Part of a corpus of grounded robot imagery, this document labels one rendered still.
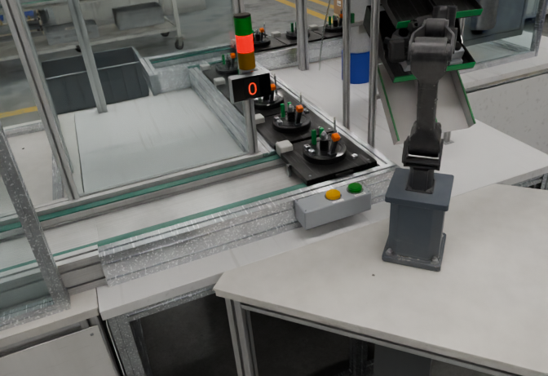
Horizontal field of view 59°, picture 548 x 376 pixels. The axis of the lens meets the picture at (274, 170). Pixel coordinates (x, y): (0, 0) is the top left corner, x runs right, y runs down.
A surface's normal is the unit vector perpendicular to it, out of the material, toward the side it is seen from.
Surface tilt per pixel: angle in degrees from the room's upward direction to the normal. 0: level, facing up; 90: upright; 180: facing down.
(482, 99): 90
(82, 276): 90
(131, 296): 0
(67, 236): 0
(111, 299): 0
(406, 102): 45
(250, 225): 90
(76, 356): 90
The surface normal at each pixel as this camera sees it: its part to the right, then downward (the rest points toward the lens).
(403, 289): -0.07, -0.86
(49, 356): 0.38, 0.44
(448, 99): 0.10, -0.27
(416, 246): -0.38, 0.49
